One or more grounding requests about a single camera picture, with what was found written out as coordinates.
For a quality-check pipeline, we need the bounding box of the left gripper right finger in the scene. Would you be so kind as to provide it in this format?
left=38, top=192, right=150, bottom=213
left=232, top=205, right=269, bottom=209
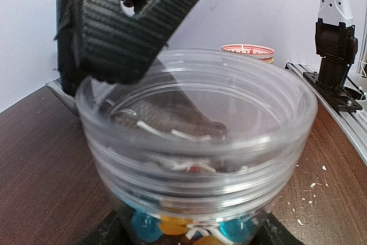
left=255, top=213, right=301, bottom=245

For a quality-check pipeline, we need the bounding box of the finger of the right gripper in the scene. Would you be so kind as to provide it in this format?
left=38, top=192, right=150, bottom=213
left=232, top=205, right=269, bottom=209
left=55, top=0, right=199, bottom=96

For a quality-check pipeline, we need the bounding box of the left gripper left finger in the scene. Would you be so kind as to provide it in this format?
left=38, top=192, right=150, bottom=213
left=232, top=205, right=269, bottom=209
left=84, top=211, right=129, bottom=245

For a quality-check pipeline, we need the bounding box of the clear plastic jar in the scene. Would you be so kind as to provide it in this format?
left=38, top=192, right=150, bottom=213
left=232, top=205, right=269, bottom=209
left=76, top=49, right=317, bottom=244

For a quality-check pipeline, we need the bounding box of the clear jar lid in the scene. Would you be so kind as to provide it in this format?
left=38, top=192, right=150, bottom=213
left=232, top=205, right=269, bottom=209
left=76, top=50, right=317, bottom=197

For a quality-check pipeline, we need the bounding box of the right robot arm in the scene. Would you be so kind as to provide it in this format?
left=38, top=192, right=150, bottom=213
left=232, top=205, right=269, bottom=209
left=55, top=0, right=357, bottom=96

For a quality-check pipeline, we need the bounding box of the green bowl with red lid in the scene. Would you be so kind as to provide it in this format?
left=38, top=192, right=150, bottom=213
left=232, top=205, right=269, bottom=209
left=221, top=44, right=275, bottom=64

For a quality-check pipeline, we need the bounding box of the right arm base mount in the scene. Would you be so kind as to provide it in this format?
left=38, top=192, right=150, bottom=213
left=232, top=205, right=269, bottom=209
left=303, top=72, right=362, bottom=112

